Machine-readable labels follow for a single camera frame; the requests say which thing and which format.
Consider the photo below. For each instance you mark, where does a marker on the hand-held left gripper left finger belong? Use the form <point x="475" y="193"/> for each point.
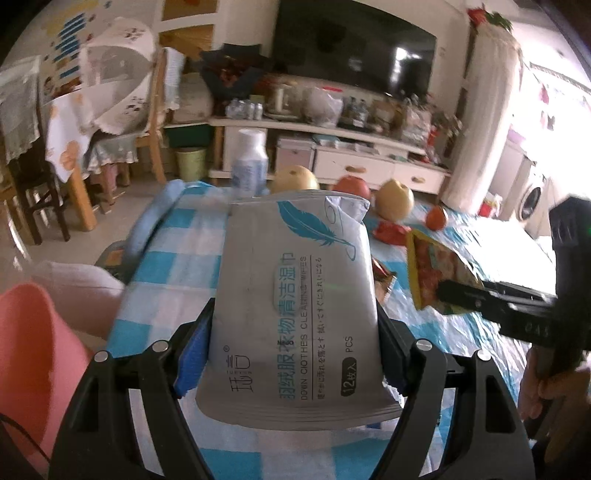
<point x="194" y="355"/>

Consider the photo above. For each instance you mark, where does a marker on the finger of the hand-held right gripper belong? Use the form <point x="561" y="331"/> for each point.
<point x="461" y="295"/>

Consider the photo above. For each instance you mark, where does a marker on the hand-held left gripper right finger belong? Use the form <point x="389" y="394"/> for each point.
<point x="395" y="350"/>

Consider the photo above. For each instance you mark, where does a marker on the yellow snack packet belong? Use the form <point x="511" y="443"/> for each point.
<point x="431" y="272"/>

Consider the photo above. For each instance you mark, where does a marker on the red snack wrapper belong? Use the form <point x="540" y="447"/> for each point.
<point x="390" y="232"/>

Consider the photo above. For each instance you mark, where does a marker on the grey wet wipes pack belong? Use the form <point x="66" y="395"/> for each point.
<point x="295" y="295"/>

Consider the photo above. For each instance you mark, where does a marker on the pink plastic basin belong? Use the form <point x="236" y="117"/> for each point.
<point x="32" y="360"/>

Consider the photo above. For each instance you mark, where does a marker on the person's right hand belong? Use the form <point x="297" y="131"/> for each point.
<point x="535" y="392"/>

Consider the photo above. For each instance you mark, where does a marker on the white washing machine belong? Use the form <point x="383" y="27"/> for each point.
<point x="531" y="198"/>

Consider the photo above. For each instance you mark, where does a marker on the small orange tangerine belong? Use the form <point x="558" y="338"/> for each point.
<point x="436" y="218"/>

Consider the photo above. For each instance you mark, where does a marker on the blue checked tablecloth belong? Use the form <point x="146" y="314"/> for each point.
<point x="152" y="277"/>

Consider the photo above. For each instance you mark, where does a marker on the yellow apple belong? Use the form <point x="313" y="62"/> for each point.
<point x="395" y="201"/>

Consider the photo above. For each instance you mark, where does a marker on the pale pink round tub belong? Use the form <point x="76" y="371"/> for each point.
<point x="78" y="290"/>

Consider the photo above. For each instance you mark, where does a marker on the red apple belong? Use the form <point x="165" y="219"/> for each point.
<point x="353" y="187"/>

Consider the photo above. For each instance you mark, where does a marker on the white cloth-covered standing unit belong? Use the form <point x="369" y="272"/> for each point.
<point x="485" y="120"/>

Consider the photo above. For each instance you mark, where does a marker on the white TV cabinet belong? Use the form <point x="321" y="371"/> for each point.
<point x="351" y="161"/>

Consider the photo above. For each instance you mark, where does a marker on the clear bag of goods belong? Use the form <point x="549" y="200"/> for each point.
<point x="418" y="122"/>

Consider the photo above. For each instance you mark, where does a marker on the green waste bin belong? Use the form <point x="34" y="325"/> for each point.
<point x="190" y="162"/>

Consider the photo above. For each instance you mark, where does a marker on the large round tan pear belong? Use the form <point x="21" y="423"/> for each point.
<point x="295" y="180"/>

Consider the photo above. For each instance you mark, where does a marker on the white plastic bottle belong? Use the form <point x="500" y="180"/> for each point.
<point x="249" y="161"/>

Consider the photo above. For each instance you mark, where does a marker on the white storage box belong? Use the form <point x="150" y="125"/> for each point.
<point x="295" y="152"/>

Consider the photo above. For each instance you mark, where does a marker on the dark wooden chair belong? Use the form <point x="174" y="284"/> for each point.
<point x="32" y="194"/>

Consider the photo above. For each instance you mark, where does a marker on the clear plastic bag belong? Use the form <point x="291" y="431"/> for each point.
<point x="321" y="107"/>

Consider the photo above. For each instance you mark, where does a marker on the pack of small bottles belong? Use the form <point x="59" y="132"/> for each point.
<point x="244" y="110"/>

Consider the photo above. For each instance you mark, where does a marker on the red flower decoration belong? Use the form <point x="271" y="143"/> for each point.
<point x="489" y="18"/>

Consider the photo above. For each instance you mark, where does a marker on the white orange-print table cloth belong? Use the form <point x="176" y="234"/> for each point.
<point x="64" y="134"/>

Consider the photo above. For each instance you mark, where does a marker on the white kettle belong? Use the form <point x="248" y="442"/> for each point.
<point x="281" y="99"/>

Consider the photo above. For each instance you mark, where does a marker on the black television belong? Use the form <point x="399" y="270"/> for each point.
<point x="351" y="46"/>

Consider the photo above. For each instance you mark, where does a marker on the dark patterned bag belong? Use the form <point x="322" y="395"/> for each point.
<point x="231" y="74"/>

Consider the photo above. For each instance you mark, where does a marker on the grey lace cloth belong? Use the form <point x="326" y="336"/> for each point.
<point x="18" y="110"/>

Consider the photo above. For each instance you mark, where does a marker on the white mesh food cover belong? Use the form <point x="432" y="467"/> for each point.
<point x="120" y="60"/>

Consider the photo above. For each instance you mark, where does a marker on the wall chart poster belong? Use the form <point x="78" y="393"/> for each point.
<point x="69" y="32"/>

